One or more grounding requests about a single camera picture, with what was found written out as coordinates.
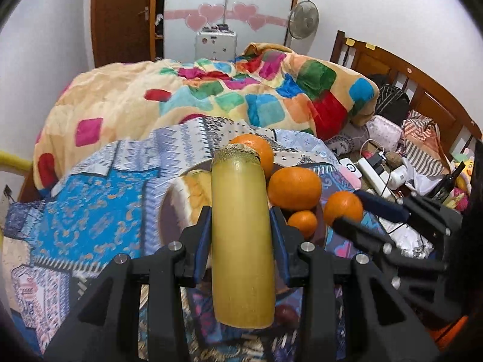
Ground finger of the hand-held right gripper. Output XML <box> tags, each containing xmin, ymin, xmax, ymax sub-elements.
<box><xmin>354</xmin><ymin>189</ymin><xmax>464</xmax><ymax>242</ymax></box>
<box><xmin>331</xmin><ymin>215</ymin><xmax>449</xmax><ymax>274</ymax></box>

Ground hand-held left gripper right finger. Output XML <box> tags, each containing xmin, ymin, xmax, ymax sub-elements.
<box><xmin>269</xmin><ymin>207</ymin><xmax>442</xmax><ymax>362</ymax></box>

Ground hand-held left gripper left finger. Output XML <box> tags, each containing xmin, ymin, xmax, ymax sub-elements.
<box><xmin>45</xmin><ymin>205</ymin><xmax>213</xmax><ymax>362</ymax></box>

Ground small tangerine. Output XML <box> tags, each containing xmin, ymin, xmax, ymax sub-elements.
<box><xmin>324</xmin><ymin>191</ymin><xmax>364</xmax><ymax>227</ymax></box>
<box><xmin>287</xmin><ymin>210</ymin><xmax>318</xmax><ymax>239</ymax></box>

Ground purple plate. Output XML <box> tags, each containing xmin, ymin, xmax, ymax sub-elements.
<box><xmin>160</xmin><ymin>160</ymin><xmax>328</xmax><ymax>298</ymax></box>

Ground yellow sugarcane piece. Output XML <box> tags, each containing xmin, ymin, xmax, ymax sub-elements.
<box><xmin>210</xmin><ymin>144</ymin><xmax>276</xmax><ymax>329</ymax></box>

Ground pomelo wedge with yellow peel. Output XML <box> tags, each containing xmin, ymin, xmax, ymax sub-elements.
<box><xmin>168</xmin><ymin>170</ymin><xmax>213</xmax><ymax>230</ymax></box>

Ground large orange with sticker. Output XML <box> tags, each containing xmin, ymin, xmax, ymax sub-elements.
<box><xmin>267</xmin><ymin>167</ymin><xmax>322</xmax><ymax>211</ymax></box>

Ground white power strip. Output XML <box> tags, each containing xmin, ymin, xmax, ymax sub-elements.
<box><xmin>358</xmin><ymin>156</ymin><xmax>393</xmax><ymax>197</ymax></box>

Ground white bottle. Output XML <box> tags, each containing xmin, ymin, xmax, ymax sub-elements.
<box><xmin>389</xmin><ymin>157</ymin><xmax>410</xmax><ymax>189</ymax></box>

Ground white power bank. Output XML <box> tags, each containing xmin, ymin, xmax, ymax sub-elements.
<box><xmin>338</xmin><ymin>158</ymin><xmax>362</xmax><ymax>179</ymax></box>

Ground dark wine bottle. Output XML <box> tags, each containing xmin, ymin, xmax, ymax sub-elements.
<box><xmin>430</xmin><ymin>161</ymin><xmax>466</xmax><ymax>202</ymax></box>

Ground striped cloth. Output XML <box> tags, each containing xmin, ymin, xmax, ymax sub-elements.
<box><xmin>402</xmin><ymin>111</ymin><xmax>453</xmax><ymax>178</ymax></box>

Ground dark red plum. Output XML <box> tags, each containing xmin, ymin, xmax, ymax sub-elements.
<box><xmin>275</xmin><ymin>305</ymin><xmax>300</xmax><ymax>327</ymax></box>

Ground yellow plush toy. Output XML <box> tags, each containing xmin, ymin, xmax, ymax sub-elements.
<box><xmin>453</xmin><ymin>149</ymin><xmax>477</xmax><ymax>182</ymax></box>

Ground black backpack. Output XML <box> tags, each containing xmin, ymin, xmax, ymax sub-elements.
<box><xmin>375</xmin><ymin>85</ymin><xmax>411</xmax><ymax>121</ymax></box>

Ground blue patterned bed sheet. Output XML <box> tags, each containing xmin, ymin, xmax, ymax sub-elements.
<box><xmin>0</xmin><ymin>116</ymin><xmax>378</xmax><ymax>362</ymax></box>

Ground wooden bed headboard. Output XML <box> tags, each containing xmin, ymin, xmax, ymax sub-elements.
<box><xmin>330</xmin><ymin>30</ymin><xmax>483</xmax><ymax>167</ymax></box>

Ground colourful checked blanket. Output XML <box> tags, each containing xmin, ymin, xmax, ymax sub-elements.
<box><xmin>33</xmin><ymin>43</ymin><xmax>380</xmax><ymax>189</ymax></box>

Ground white appliance box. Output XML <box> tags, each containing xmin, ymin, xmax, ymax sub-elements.
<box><xmin>195</xmin><ymin>24</ymin><xmax>238</xmax><ymax>61</ymax></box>

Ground standing fan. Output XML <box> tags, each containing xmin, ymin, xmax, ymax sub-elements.
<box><xmin>284</xmin><ymin>1</ymin><xmax>319</xmax><ymax>48</ymax></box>

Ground yellow foam tube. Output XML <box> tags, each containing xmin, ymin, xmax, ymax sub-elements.
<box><xmin>0</xmin><ymin>150</ymin><xmax>33</xmax><ymax>170</ymax></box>

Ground brown wooden wardrobe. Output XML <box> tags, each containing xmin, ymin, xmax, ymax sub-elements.
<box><xmin>149</xmin><ymin>0</ymin><xmax>304</xmax><ymax>63</ymax></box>

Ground brown wooden door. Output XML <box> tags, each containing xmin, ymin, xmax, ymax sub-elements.
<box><xmin>91</xmin><ymin>0</ymin><xmax>159</xmax><ymax>68</ymax></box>

